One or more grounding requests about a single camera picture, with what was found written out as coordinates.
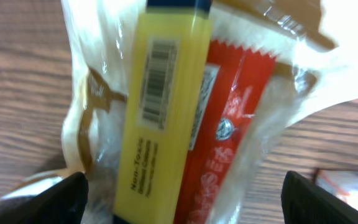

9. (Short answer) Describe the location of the red candy stick packet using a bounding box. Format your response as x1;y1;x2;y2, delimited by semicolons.
174;40;275;223

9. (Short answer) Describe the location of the yellow marker pen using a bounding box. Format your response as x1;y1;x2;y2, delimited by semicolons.
113;0;213;224

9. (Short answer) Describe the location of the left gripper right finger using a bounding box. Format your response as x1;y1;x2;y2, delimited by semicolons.
281;170;358;224

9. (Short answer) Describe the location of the beige snack bag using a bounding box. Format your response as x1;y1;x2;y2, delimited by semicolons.
0;0;358;224

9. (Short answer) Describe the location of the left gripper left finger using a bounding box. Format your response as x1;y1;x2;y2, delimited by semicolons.
0;172;89;224

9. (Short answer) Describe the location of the orange snack packet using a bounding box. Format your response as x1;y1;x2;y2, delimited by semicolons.
314;169;358;210

